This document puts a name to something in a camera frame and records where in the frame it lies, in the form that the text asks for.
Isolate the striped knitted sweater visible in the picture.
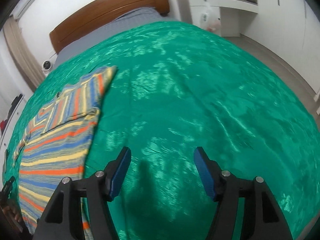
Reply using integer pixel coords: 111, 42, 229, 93
13, 66, 117, 234

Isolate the dark clothes pile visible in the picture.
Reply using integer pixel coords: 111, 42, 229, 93
7, 94, 23, 120

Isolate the person's left hand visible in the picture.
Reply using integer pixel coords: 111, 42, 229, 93
1, 199, 23, 223

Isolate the red cloth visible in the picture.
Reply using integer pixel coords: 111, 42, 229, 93
0, 119, 8, 135

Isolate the beige curtain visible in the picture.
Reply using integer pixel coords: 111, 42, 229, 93
3, 16, 45, 92

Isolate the small white fan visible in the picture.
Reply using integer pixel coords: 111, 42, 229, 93
42, 61, 53, 76

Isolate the green patterned bedspread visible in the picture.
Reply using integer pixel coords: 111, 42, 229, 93
5, 21, 319, 239

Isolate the white plastic bag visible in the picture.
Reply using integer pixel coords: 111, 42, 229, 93
200, 0, 221, 33

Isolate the white bedside desk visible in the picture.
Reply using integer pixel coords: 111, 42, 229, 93
177, 0, 258, 37

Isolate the wooden headboard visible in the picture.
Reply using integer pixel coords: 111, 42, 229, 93
49, 0, 170, 53

